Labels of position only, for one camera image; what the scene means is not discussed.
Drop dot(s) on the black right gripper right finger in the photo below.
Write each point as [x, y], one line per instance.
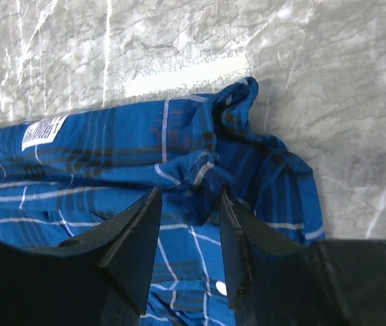
[272, 280]

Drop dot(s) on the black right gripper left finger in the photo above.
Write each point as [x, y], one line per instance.
[99, 277]

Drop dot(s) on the blue plaid long sleeve shirt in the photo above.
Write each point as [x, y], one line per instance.
[60, 177]

